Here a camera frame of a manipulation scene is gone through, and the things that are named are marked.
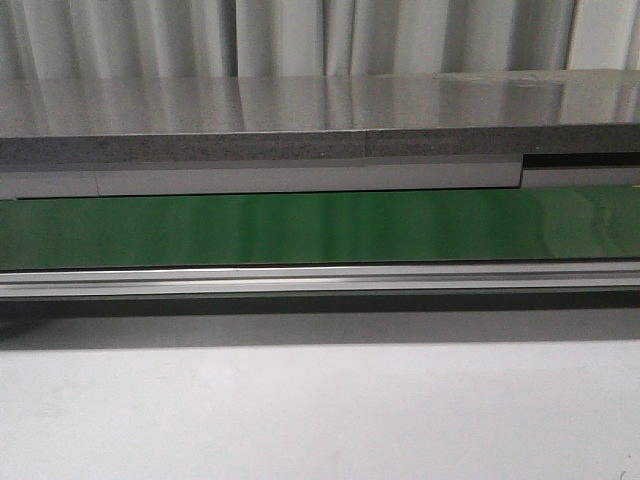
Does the grey conveyor rear rail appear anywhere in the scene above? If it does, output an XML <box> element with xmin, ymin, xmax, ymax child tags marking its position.
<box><xmin>1</xmin><ymin>152</ymin><xmax>639</xmax><ymax>199</ymax></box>

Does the aluminium conveyor front rail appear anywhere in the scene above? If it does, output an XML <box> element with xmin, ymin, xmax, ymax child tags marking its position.
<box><xmin>1</xmin><ymin>260</ymin><xmax>639</xmax><ymax>299</ymax></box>

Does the green conveyor belt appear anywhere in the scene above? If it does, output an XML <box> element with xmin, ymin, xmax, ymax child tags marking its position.
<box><xmin>1</xmin><ymin>186</ymin><xmax>639</xmax><ymax>271</ymax></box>

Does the white pleated curtain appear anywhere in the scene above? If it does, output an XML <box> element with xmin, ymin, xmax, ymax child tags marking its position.
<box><xmin>1</xmin><ymin>1</ymin><xmax>639</xmax><ymax>80</ymax></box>

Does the grey speckled stone counter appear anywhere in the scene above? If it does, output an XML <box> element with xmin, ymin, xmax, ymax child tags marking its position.
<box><xmin>1</xmin><ymin>70</ymin><xmax>639</xmax><ymax>168</ymax></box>

